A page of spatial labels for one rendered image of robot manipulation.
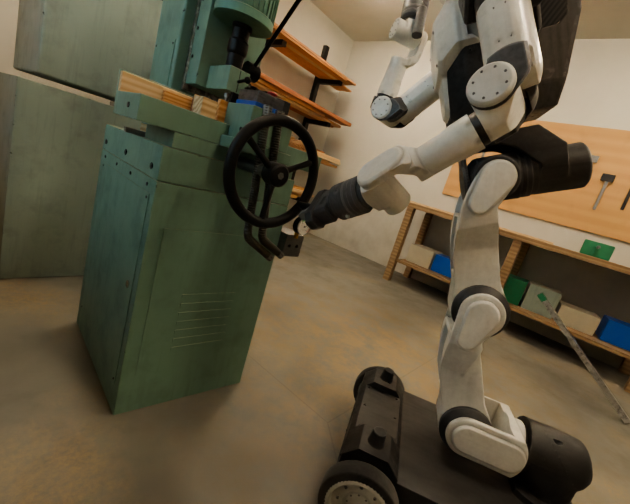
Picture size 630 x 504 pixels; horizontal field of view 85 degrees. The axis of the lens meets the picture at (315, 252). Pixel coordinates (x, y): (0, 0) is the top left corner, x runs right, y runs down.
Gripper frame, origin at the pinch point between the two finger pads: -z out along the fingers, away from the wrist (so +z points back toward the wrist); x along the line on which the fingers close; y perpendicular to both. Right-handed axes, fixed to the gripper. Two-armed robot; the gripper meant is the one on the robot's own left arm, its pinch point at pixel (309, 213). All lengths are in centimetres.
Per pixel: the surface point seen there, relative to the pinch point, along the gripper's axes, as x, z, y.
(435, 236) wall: 237, -108, -214
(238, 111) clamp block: 12.8, -9.3, 29.1
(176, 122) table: -0.2, -15.6, 36.6
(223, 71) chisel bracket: 29, -19, 39
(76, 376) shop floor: -54, -78, 1
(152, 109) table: -3.3, -15.0, 41.7
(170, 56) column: 33, -38, 54
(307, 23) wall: 362, -174, 40
